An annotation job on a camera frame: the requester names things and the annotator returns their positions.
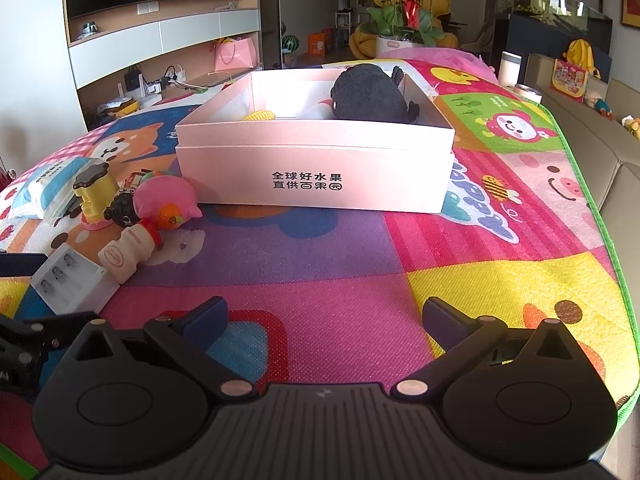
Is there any pink fluffy blanket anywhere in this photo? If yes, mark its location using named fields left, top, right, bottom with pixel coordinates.
left=376, top=47, right=498, bottom=84

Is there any pink cardboard gift box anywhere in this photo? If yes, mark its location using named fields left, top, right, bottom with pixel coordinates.
left=176, top=66, right=454, bottom=214

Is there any white tv wall cabinet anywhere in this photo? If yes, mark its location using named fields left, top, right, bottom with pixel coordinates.
left=62, top=0, right=260, bottom=127

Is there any yellow plush backpack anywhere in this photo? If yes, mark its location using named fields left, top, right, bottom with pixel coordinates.
left=563, top=39, right=601, bottom=78

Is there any cream bottle shaped toy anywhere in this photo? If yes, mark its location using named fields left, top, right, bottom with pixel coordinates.
left=98, top=219, right=162, bottom=284

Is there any pink doll head toy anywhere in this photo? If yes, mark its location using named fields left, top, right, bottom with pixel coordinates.
left=132, top=174, right=203, bottom=230

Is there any glass fish tank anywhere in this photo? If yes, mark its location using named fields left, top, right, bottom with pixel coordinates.
left=498, top=0, right=613, bottom=29

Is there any small black figurine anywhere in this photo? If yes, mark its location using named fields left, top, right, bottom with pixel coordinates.
left=103, top=188, right=140, bottom=229

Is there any purple orchid flower pot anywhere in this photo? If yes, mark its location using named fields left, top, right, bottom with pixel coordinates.
left=349, top=0, right=459, bottom=58

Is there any yellow cup figure toy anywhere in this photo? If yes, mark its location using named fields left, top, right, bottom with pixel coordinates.
left=73, top=162, right=119, bottom=231

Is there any pink paper gift bag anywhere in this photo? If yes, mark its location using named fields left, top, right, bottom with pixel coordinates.
left=214, top=37, right=258, bottom=72

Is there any colourful cartoon play mat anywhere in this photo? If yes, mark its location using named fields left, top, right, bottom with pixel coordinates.
left=0, top=46, right=640, bottom=476

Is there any blue white wipes pack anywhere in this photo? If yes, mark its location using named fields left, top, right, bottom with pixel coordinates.
left=9, top=157, right=99, bottom=224

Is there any white thermos cup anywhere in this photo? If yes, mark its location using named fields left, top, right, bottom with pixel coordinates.
left=498, top=51, right=522, bottom=87

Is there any yellow corn toy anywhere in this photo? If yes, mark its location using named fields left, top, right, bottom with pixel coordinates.
left=242, top=110, right=276, bottom=122

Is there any white battery charger box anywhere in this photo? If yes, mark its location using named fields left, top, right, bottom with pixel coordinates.
left=30, top=243, right=120, bottom=315

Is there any beige sofa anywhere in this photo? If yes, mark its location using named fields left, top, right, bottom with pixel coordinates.
left=524, top=52, right=640, bottom=271

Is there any black plush toy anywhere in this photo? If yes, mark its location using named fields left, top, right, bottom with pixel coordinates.
left=331, top=63, right=420, bottom=124

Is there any red cartoon gift bag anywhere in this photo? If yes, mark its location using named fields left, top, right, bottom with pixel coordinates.
left=551, top=58, right=588, bottom=103

